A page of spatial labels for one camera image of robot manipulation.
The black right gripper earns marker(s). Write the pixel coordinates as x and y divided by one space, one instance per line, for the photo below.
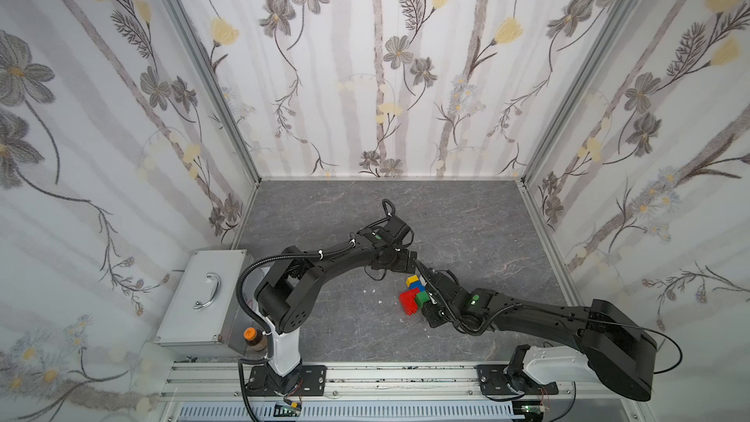
434 305

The orange emergency stop button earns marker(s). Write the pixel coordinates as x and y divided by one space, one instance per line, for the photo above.
253 337

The long red lego brick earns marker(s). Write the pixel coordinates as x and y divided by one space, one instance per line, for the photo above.
408 301

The yellow lego brick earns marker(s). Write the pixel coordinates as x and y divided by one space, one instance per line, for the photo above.
411 280

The green lego brick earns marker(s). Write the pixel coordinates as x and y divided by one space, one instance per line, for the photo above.
422 298

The aluminium frame rail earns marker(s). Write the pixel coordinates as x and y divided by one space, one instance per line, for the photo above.
194 382

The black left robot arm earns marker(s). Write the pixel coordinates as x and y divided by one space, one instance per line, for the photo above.
279 292

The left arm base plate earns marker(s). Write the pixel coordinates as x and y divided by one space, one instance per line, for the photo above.
303 381

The white slotted cable duct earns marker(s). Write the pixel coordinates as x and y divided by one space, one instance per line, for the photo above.
355 411

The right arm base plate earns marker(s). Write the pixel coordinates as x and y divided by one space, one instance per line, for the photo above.
500 381

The grey metal control box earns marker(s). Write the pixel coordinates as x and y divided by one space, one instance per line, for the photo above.
203 319

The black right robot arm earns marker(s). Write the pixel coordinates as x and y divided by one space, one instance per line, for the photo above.
620 353

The small green circuit board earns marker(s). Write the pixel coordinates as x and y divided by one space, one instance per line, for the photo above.
287 409

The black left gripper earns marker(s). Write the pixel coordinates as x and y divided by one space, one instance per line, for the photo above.
401 261

